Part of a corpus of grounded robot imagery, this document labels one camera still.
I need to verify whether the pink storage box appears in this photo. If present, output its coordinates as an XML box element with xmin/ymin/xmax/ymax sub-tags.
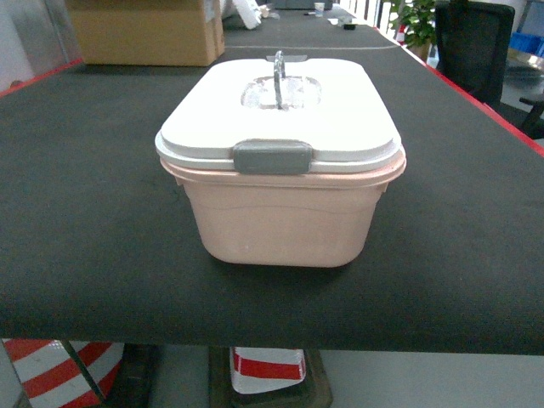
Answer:
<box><xmin>161</xmin><ymin>154</ymin><xmax>406</xmax><ymax>268</ymax></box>

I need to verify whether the white box lid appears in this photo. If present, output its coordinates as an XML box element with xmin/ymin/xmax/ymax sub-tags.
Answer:
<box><xmin>155</xmin><ymin>59</ymin><xmax>405</xmax><ymax>174</ymax></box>

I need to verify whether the cardboard box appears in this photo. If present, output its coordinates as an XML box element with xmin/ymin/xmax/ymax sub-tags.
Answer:
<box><xmin>65</xmin><ymin>1</ymin><xmax>224</xmax><ymax>67</ymax></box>

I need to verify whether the right striped traffic cone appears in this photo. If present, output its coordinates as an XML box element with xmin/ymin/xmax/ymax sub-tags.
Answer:
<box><xmin>208</xmin><ymin>347</ymin><xmax>333</xmax><ymax>407</ymax></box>

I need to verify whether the striped traffic cone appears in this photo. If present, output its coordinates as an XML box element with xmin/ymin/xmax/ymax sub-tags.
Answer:
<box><xmin>208</xmin><ymin>347</ymin><xmax>333</xmax><ymax>407</ymax></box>
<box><xmin>2</xmin><ymin>338</ymin><xmax>125</xmax><ymax>407</ymax></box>

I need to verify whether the green potted plant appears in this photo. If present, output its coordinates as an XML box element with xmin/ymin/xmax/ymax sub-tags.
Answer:
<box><xmin>391</xmin><ymin>0</ymin><xmax>436</xmax><ymax>63</ymax></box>

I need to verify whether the left striped traffic cone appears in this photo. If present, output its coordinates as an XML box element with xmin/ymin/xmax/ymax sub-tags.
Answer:
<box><xmin>2</xmin><ymin>338</ymin><xmax>125</xmax><ymax>407</ymax></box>

